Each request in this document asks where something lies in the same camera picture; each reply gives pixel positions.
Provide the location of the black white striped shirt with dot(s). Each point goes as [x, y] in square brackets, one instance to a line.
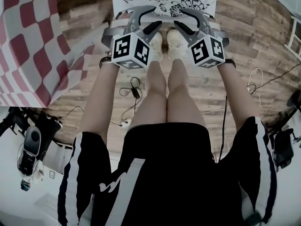
[169, 173]

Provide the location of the person's right cream shoe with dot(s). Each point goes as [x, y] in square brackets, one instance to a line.
[175, 45]

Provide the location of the person's cream shoe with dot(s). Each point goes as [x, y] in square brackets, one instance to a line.
[156, 48]
[175, 45]

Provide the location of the person's left cream shoe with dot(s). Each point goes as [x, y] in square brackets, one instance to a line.
[156, 48]

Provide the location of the white black floral cushion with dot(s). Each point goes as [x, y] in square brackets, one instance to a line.
[145, 1]

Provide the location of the person's left leg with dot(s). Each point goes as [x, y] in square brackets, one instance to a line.
[152, 95]

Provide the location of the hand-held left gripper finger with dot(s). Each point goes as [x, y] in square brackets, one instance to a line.
[151, 28]
[141, 12]

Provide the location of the grey black device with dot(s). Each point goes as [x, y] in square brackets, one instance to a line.
[30, 147]

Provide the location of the black tripod stand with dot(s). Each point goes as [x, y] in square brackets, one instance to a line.
[47, 123]

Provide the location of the person's leg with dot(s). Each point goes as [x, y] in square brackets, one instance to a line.
[182, 93]
[152, 95]

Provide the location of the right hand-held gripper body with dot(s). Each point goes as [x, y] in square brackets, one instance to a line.
[207, 52]

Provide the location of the white frame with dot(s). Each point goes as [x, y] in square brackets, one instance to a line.
[292, 39]

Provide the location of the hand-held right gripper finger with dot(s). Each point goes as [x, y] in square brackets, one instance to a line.
[184, 29]
[194, 15]

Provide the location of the red white checkered cloth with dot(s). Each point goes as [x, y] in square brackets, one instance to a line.
[30, 43]

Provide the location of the blue round object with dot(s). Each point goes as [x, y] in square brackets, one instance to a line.
[24, 185]

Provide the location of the person's right forearm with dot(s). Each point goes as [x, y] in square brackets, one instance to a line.
[237, 95]

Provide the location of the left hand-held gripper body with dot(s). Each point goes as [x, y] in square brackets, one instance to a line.
[130, 49]

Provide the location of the person's left forearm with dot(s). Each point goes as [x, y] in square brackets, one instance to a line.
[101, 98]

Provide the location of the person's right leg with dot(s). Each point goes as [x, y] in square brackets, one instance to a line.
[182, 93]

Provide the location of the black bag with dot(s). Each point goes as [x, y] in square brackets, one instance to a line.
[283, 149]

